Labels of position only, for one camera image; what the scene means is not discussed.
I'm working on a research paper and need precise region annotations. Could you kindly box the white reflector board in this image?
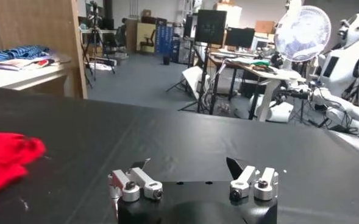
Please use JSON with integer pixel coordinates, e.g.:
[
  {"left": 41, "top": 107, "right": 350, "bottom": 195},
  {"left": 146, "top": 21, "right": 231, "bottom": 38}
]
[{"left": 181, "top": 65, "right": 212, "bottom": 100}]

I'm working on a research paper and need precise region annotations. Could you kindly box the black camera tripod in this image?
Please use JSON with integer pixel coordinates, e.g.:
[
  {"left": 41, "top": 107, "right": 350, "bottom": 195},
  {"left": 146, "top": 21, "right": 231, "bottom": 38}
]
[{"left": 82, "top": 1, "right": 116, "bottom": 83}]

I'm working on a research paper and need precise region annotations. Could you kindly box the white office desk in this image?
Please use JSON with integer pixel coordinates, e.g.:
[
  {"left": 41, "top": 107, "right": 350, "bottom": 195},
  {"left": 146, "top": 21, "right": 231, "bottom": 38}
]
[{"left": 209, "top": 51, "right": 307, "bottom": 122}]

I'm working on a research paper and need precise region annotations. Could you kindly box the blue striped clothes pile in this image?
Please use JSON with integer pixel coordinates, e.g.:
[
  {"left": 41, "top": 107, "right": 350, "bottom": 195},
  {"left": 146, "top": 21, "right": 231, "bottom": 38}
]
[{"left": 0, "top": 44, "right": 57, "bottom": 72}]

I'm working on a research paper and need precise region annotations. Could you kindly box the white side table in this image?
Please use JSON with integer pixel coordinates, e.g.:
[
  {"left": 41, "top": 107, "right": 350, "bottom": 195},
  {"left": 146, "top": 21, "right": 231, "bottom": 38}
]
[{"left": 0, "top": 57, "right": 74, "bottom": 98}]

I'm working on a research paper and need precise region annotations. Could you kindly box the red t-shirt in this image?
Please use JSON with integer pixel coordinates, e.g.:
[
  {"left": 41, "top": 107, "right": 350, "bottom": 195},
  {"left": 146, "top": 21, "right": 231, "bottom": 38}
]
[{"left": 0, "top": 131, "right": 47, "bottom": 197}]

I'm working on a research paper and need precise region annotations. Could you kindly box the wooden folding screen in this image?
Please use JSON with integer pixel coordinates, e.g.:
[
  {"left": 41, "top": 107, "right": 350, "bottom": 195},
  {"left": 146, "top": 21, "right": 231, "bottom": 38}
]
[{"left": 0, "top": 0, "right": 88, "bottom": 100}]

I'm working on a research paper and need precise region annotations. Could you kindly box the blue cabinet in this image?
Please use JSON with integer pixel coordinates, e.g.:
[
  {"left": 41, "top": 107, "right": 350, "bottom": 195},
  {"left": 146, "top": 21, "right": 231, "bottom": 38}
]
[{"left": 154, "top": 24, "right": 174, "bottom": 57}]

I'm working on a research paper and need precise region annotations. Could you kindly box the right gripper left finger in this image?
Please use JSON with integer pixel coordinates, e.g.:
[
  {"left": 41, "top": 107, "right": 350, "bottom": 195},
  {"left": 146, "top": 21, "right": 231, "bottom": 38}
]
[{"left": 107, "top": 157, "right": 164, "bottom": 203}]

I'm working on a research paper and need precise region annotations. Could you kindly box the black panel on tripod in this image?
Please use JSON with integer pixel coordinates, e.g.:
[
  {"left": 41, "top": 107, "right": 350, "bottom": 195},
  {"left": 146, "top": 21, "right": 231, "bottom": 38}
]
[{"left": 166, "top": 9, "right": 228, "bottom": 115}]

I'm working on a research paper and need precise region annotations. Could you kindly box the white standing fan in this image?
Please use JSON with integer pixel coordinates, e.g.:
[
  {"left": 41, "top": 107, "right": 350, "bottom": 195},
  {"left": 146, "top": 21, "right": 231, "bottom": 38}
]
[{"left": 273, "top": 5, "right": 332, "bottom": 71}]

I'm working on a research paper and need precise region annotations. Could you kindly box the black table cover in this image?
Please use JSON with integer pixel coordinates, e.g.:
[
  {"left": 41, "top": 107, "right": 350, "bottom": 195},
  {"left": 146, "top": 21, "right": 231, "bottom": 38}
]
[{"left": 0, "top": 86, "right": 359, "bottom": 224}]

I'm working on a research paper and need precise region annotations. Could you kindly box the black office chair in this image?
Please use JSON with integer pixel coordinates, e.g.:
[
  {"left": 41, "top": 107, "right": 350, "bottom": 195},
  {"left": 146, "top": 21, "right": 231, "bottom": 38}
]
[{"left": 140, "top": 29, "right": 157, "bottom": 54}]

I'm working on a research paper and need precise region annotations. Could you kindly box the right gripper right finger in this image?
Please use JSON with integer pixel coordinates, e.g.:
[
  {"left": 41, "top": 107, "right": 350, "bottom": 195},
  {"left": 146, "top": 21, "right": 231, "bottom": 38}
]
[{"left": 226, "top": 156, "right": 280, "bottom": 203}]

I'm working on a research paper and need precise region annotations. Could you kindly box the white humanoid robot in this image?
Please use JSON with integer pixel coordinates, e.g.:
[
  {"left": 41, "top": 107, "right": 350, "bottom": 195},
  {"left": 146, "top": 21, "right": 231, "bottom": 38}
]
[{"left": 276, "top": 12, "right": 359, "bottom": 139}]

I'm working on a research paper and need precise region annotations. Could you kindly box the black computer monitor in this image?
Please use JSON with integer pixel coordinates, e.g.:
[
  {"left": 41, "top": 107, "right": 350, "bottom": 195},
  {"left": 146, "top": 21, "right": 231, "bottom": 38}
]
[{"left": 224, "top": 27, "right": 256, "bottom": 49}]

